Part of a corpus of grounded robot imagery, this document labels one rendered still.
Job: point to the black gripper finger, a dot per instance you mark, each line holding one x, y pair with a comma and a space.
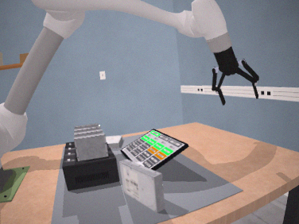
217, 89
246, 76

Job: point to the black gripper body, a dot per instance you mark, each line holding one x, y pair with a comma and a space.
224, 57

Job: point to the black drive dock housing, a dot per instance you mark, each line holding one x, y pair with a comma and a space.
88, 173

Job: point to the black-framed status screen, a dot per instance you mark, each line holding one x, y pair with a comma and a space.
154, 149

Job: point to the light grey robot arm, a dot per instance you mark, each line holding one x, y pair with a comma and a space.
60, 23

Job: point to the grey flat mat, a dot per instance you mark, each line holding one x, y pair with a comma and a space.
187, 187

